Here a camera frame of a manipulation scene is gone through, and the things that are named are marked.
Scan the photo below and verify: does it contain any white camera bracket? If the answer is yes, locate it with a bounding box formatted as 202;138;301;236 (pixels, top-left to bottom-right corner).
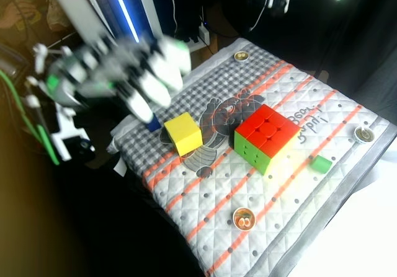
50;108;96;162

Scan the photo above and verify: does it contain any yellow block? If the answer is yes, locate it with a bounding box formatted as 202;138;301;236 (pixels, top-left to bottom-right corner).
163;112;203;157

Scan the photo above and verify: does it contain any thin white cable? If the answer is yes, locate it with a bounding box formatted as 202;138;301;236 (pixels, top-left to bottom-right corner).
161;0;179;38
249;0;270;32

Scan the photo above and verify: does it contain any white panel with blue light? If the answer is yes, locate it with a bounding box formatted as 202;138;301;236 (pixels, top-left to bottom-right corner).
43;0;164;47

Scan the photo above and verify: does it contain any small blue block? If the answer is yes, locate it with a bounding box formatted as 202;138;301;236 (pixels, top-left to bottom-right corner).
145;117;163;133

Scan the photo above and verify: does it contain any white power strip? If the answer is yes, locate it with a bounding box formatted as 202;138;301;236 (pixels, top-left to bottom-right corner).
185;22;212;52

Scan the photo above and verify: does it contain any black backdrop cloth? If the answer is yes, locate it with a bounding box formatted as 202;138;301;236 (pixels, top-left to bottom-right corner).
241;0;397;129

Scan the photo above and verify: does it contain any green cylinder block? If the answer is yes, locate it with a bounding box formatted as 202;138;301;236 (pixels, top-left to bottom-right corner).
310;154;332;174

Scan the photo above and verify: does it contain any multicoloured puzzle cube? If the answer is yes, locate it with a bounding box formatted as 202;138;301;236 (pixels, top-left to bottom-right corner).
233;103;301;177

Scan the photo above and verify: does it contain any small bowl with orange food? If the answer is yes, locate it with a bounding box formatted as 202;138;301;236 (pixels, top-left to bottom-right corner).
232;206;257;232

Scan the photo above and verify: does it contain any green cable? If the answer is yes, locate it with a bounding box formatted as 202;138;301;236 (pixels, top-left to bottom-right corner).
0;69;60;166

